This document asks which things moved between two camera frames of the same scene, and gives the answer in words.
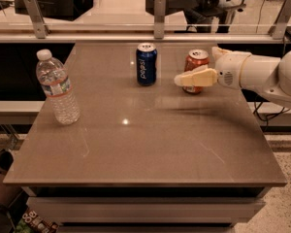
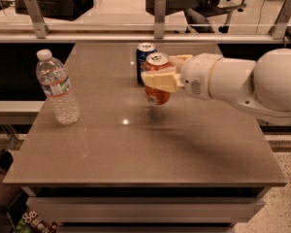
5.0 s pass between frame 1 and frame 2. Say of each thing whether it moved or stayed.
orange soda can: moved
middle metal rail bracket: stayed
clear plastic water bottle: stayed
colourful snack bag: stayed
